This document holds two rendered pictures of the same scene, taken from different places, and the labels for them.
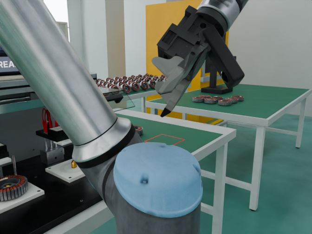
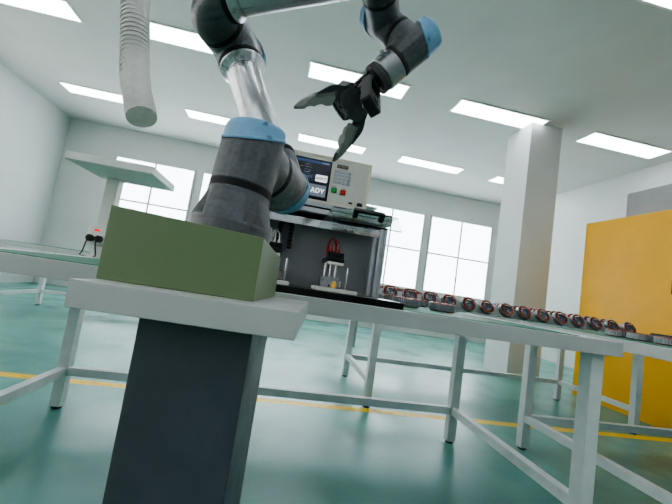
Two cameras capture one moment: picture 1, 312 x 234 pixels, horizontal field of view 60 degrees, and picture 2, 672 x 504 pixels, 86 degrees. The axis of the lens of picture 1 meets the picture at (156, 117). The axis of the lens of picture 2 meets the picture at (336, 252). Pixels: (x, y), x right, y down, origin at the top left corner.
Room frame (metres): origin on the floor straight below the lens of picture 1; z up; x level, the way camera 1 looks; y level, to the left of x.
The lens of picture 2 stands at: (-0.02, -0.61, 0.79)
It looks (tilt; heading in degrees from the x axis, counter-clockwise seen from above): 5 degrees up; 44
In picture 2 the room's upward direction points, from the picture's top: 9 degrees clockwise
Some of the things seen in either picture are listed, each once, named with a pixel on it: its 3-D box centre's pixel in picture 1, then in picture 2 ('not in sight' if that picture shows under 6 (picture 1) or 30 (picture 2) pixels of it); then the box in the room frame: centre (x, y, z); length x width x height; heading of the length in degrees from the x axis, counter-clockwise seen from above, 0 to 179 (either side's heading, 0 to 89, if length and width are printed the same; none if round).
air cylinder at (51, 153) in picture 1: (52, 154); (328, 283); (1.04, 0.43, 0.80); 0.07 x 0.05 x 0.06; 143
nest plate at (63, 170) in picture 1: (74, 168); (332, 289); (0.95, 0.31, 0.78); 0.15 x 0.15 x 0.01; 53
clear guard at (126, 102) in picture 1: (81, 99); (358, 224); (1.00, 0.28, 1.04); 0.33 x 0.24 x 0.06; 53
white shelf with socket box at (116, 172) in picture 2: not in sight; (116, 214); (0.49, 1.40, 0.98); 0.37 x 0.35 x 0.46; 143
